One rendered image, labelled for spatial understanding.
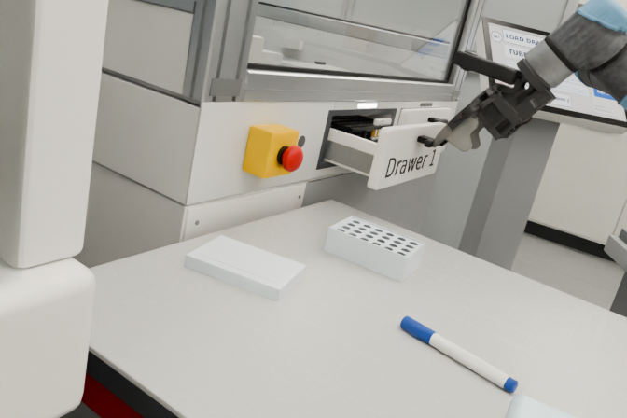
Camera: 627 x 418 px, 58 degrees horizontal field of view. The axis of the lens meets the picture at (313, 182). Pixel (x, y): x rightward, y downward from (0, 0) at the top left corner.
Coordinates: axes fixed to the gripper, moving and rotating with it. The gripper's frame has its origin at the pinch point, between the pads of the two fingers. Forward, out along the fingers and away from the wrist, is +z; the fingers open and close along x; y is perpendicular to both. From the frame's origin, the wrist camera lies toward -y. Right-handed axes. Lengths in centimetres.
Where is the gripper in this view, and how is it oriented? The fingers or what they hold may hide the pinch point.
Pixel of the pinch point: (439, 138)
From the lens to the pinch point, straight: 107.8
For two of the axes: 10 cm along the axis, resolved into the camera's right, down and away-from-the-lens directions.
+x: 5.4, -1.2, 8.3
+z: -6.4, 5.9, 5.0
